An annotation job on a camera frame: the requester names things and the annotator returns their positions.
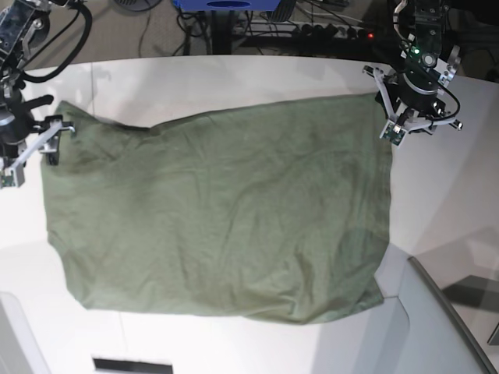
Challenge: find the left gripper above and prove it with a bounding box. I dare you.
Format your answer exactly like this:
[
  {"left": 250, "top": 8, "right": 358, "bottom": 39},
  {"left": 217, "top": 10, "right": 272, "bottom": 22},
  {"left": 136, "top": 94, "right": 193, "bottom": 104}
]
[{"left": 363, "top": 65, "right": 463, "bottom": 147}]

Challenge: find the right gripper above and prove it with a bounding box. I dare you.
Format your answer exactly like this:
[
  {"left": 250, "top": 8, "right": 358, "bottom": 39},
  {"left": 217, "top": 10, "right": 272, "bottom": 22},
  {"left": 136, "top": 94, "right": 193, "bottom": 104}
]
[{"left": 1, "top": 95, "right": 75, "bottom": 188}]

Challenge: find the green t-shirt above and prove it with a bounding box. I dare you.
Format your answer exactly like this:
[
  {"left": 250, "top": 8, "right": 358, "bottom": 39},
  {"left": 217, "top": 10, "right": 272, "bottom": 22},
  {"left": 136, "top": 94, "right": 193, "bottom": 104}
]
[{"left": 41, "top": 94, "right": 392, "bottom": 325}]

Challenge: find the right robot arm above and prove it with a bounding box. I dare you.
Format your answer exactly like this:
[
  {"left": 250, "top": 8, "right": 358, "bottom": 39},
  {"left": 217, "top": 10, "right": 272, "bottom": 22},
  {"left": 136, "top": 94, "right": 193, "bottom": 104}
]
[{"left": 1, "top": 1, "right": 93, "bottom": 189}]

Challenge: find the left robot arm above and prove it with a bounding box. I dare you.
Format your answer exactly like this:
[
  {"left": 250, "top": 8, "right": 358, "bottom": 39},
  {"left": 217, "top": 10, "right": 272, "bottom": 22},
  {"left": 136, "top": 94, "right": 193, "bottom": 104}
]
[{"left": 363, "top": 1, "right": 463, "bottom": 146}]

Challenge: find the black power strip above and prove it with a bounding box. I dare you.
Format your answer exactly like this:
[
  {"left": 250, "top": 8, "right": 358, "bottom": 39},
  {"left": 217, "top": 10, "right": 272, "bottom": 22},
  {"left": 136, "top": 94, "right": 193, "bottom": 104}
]
[{"left": 237, "top": 22, "right": 378, "bottom": 41}]

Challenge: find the blue box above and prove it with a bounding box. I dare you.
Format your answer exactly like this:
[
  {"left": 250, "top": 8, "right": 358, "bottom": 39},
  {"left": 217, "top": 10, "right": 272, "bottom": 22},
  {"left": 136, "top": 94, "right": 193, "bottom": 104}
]
[{"left": 173, "top": 0, "right": 280, "bottom": 12}]

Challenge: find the black table leg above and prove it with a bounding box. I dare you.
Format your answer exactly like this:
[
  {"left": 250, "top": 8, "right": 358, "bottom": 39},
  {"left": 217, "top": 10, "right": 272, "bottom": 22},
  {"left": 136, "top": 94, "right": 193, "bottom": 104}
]
[{"left": 209, "top": 11, "right": 236, "bottom": 55}]

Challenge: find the white label plate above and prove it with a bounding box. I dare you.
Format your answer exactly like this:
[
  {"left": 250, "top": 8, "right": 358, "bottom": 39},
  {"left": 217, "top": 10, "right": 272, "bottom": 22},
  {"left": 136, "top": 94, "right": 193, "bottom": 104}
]
[{"left": 92, "top": 357, "right": 174, "bottom": 374}]

